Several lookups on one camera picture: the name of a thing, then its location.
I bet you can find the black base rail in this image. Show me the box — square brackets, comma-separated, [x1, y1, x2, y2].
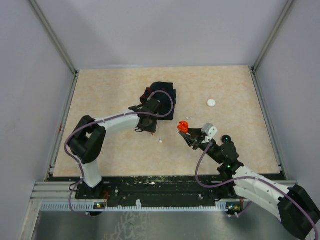
[75, 175, 240, 208]

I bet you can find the white cable duct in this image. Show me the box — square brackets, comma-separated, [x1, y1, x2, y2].
[40, 200, 231, 212]

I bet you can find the black earbud case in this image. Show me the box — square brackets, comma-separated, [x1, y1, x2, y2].
[221, 135, 232, 143]

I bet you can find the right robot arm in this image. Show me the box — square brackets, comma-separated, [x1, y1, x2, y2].
[177, 123, 320, 240]

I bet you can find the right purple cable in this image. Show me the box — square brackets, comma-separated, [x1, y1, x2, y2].
[194, 139, 320, 240]

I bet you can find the orange earbud case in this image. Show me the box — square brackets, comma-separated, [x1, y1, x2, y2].
[177, 121, 189, 134]

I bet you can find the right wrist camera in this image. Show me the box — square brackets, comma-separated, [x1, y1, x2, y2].
[201, 123, 218, 144]

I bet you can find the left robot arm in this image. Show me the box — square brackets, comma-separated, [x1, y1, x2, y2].
[63, 98, 164, 199]

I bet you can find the white earbud case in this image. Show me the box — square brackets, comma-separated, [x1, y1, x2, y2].
[207, 99, 217, 108]

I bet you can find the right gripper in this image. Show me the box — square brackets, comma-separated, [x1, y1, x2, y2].
[180, 127, 224, 164]

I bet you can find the dark navy folded cloth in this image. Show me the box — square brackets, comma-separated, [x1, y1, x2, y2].
[139, 81, 177, 121]

